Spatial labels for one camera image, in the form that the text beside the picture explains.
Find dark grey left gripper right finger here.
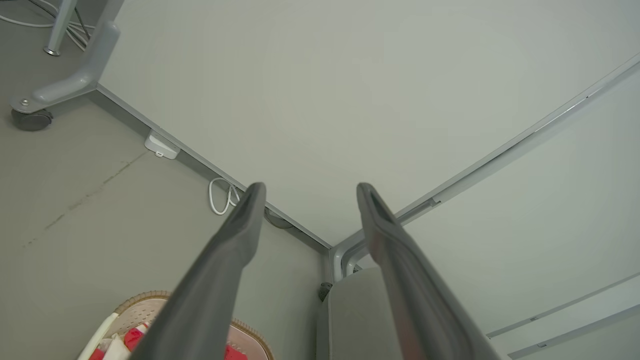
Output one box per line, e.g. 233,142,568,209
356,182,503,360

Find cream perforated laundry basket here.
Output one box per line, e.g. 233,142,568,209
77,290,275,360

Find white power adapter box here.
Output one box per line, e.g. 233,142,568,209
144,131,181,160

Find grey metal table leg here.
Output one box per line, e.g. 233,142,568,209
43,0,79,57

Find white looped cable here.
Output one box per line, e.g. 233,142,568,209
208,177,242,216

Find white partition panel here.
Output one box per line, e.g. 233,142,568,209
345,65,640,360
97,0,640,251

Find grey table leg with caster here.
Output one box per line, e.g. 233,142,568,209
9,0,126,115

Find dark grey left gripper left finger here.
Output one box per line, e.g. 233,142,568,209
129,182,267,360

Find white floor cable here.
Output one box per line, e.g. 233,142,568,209
0,0,96,52

